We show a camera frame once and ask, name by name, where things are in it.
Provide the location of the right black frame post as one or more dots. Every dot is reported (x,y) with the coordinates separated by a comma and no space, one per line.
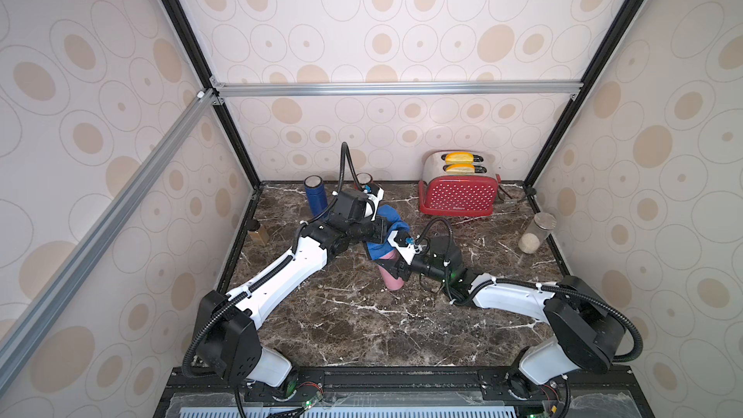
(628,11)

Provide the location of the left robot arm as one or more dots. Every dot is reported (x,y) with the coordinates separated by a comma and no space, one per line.
(225,342)

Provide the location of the red thermos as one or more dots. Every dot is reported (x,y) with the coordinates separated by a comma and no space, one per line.
(364,178)

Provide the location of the black frame post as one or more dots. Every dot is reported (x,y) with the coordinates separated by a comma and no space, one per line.
(186,35)
(628,11)

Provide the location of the pink thermos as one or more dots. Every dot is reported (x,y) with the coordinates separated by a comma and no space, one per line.
(388,268)

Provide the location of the front yellow toast slice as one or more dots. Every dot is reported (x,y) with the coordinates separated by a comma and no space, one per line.
(460,169)

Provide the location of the blue thermos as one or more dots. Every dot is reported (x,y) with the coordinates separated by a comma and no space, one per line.
(316,194)

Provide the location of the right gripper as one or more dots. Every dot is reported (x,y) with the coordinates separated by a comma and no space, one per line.
(403,263)

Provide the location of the left aluminium frame bar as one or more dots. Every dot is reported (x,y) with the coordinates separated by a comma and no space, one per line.
(56,295)

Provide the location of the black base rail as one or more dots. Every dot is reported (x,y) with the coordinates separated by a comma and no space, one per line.
(409,392)

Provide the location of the horizontal aluminium frame bar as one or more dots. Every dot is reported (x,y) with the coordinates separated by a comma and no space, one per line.
(370,89)

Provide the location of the left black frame post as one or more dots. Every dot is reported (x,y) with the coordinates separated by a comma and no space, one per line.
(186,35)

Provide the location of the glass jar with powder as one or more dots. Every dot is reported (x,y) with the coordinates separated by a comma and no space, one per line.
(538,230)

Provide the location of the small brown bottle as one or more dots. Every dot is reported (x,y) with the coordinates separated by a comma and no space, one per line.
(257,232)

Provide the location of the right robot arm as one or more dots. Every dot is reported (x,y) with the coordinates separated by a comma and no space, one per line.
(588,334)

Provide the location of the rear yellow toast slice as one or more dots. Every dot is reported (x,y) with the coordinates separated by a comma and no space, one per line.
(459,158)

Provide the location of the red polka dot toaster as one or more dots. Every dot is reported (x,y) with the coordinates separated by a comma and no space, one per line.
(472,196)

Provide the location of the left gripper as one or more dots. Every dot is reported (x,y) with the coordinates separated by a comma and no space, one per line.
(379,229)

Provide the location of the yellow toast slice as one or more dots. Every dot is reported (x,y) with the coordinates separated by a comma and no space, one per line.
(459,158)
(460,169)

